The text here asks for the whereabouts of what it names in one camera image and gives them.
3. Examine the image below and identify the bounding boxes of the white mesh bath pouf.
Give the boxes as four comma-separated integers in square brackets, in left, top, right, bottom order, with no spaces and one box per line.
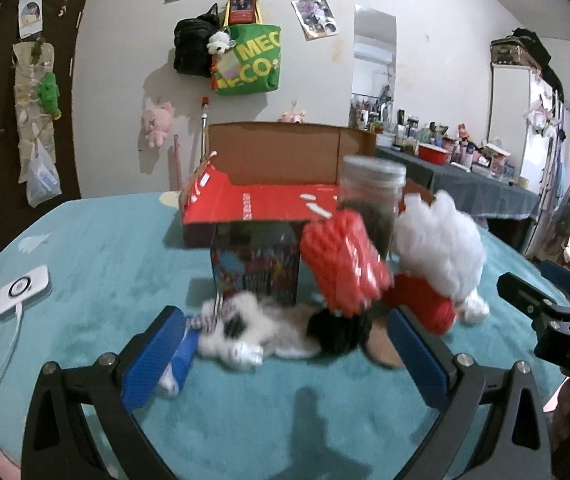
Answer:
[392,190,486,301]

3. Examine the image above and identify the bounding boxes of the round tan powder puff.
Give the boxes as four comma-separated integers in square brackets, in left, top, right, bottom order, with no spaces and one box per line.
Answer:
[365,330,404,368]

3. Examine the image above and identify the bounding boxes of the red knobbly bath sponge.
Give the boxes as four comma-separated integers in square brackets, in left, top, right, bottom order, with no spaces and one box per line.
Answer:
[300,209,393,318]

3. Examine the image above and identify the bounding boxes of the black fluffy scrunchie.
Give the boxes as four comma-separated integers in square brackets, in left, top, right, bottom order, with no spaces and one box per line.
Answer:
[306,308,372,356]

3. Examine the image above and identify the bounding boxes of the white fluffy plush hair clip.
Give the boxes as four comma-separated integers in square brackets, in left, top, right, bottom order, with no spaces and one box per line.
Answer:
[189,292,321,372]

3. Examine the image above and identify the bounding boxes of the table with grey cloth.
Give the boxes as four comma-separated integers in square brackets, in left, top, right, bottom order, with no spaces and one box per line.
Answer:
[376,146,540,252]

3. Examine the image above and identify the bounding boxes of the white power bank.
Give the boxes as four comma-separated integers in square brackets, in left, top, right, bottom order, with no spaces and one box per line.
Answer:
[0,266,50,316]

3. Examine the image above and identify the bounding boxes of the teal table cloth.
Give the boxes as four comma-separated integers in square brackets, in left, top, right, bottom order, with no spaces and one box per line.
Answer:
[0,190,570,480]

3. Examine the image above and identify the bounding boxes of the red bowl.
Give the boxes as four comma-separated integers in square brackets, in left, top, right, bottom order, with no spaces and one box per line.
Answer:
[418,143,449,165]

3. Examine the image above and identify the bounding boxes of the dark glass jar metal lid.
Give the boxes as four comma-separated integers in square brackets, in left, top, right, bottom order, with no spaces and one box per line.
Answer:
[338,155,406,259]

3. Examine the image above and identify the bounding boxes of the white wardrobe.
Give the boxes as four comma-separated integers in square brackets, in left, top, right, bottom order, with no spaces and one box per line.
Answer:
[486,64,560,194]

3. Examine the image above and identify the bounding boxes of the dark brown door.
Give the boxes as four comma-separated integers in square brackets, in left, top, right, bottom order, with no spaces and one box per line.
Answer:
[0,0,86,249]

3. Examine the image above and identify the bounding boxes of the suitcase on wardrobe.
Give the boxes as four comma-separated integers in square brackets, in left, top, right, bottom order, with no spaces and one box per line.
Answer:
[490,37,541,70]

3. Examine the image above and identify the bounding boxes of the white plastic bag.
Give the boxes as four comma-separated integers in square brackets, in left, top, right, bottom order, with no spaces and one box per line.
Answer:
[26,139,61,208]

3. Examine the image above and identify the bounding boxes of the colourful beauty cream box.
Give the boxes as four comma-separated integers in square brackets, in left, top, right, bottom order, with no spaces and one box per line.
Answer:
[210,220,303,306]

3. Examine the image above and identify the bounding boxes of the cardboard box red lining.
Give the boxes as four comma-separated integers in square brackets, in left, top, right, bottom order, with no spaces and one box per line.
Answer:
[180,122,376,248]

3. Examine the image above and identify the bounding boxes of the pink plush behind box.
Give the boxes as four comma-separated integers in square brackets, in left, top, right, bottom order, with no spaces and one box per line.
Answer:
[278,110,306,124]

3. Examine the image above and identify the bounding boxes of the hanging beige door organizer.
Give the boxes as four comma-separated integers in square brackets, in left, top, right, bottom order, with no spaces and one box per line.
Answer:
[12,39,56,184]

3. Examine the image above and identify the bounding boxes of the green plush on door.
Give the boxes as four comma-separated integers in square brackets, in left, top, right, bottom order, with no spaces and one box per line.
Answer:
[36,73,61,120]

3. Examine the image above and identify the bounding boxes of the green tote bag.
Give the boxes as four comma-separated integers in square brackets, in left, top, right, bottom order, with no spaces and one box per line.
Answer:
[211,0,282,96]

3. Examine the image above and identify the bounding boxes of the red framed picture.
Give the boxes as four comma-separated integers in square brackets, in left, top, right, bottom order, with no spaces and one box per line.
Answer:
[225,0,258,25]

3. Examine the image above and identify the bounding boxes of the photo on door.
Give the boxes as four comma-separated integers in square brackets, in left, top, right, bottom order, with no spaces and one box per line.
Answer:
[18,0,44,40]

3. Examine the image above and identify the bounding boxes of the white charging cable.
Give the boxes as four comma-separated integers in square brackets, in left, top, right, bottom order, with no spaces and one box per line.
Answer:
[0,303,26,428]

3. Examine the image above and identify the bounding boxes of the wall mirror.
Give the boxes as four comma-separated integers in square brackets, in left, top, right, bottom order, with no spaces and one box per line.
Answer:
[349,4,396,134]

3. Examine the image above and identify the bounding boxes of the pink plush on wall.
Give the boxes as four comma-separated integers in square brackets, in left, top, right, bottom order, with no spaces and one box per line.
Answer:
[142,102,174,148]

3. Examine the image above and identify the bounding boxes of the photo collage on wall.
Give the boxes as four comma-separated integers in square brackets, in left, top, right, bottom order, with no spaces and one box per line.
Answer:
[291,0,338,40]

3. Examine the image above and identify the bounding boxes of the mop handle orange tip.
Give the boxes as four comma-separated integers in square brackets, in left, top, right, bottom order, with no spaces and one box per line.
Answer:
[200,96,210,162]

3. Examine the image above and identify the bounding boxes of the white plush keychain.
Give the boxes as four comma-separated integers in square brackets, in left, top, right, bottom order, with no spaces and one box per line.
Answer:
[207,30,234,55]

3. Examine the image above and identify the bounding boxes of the black backpack on wall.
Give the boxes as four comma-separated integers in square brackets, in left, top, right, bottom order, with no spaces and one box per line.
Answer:
[173,3,221,78]

